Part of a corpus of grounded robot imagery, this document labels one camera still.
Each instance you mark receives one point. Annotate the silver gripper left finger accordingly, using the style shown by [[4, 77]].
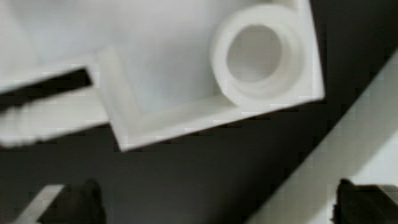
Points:
[[66, 204]]

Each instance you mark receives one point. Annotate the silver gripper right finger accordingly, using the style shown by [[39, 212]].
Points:
[[366, 204]]

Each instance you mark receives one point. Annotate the white chair seat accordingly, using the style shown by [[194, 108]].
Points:
[[162, 66]]

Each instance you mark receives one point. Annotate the white L-shaped fence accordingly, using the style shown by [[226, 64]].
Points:
[[355, 156]]

